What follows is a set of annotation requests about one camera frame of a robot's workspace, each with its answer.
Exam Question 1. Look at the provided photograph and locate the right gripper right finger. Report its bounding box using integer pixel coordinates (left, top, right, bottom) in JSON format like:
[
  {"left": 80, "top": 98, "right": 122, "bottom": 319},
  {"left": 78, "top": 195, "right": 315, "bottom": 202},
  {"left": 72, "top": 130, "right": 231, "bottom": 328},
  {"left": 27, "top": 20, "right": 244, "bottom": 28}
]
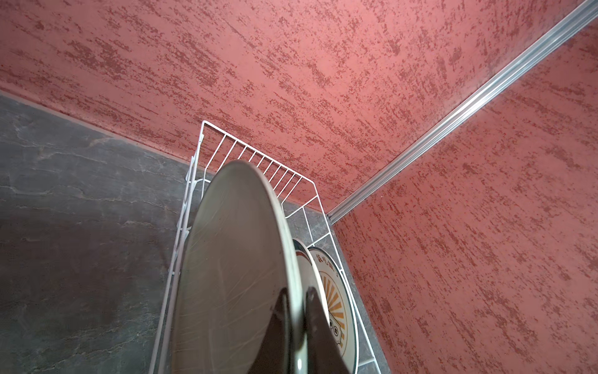
[{"left": 305, "top": 287, "right": 350, "bottom": 374}]

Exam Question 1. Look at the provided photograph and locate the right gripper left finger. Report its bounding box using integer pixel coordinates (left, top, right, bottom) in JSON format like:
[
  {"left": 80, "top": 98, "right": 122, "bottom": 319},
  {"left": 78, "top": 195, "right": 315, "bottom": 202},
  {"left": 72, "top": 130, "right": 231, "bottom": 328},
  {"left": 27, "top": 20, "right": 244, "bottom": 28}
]
[{"left": 249, "top": 288, "right": 293, "bottom": 374}]

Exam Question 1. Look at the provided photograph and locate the white plate orange sunburst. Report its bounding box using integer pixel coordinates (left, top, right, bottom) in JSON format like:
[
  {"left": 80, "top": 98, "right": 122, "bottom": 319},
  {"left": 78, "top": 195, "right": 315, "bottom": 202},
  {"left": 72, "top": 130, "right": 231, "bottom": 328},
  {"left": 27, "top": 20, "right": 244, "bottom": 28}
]
[{"left": 308, "top": 247, "right": 359, "bottom": 373}]

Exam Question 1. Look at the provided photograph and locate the plain grey ceramic plate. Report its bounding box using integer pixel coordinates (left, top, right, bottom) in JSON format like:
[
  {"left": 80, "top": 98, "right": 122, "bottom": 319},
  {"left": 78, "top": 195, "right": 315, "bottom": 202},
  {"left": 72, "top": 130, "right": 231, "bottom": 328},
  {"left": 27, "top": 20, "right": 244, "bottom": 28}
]
[{"left": 171, "top": 161, "right": 308, "bottom": 373}]

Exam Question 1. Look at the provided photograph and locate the white plate green red rim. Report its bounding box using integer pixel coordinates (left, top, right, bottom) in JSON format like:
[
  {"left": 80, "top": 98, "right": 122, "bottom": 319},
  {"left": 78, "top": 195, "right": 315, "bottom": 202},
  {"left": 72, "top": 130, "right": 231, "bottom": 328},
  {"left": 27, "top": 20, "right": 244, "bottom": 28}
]
[{"left": 293, "top": 238, "right": 330, "bottom": 326}]

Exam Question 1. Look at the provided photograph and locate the white wire dish rack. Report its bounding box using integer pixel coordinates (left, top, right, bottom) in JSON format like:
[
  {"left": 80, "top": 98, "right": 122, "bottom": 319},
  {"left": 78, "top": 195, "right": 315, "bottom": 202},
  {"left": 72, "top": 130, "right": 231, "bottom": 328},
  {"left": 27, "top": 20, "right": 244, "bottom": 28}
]
[{"left": 149, "top": 122, "right": 381, "bottom": 373}]

